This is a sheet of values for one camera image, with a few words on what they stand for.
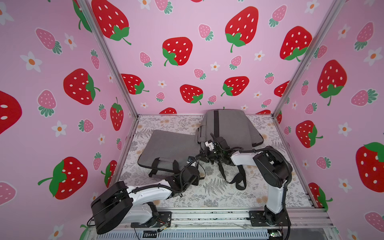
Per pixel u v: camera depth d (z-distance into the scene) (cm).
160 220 73
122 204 42
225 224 73
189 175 64
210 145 90
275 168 52
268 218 66
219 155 80
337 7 69
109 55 85
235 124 103
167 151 98
